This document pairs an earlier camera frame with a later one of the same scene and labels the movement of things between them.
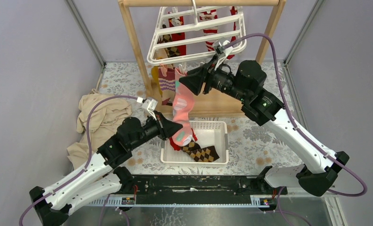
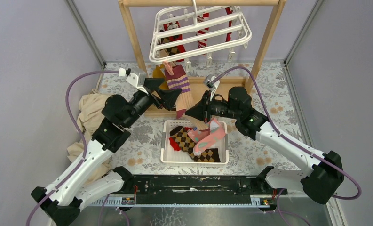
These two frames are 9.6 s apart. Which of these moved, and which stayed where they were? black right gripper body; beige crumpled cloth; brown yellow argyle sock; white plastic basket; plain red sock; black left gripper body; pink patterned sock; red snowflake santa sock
Moved: pink patterned sock; black right gripper body; plain red sock; black left gripper body
Stayed: white plastic basket; beige crumpled cloth; red snowflake santa sock; brown yellow argyle sock
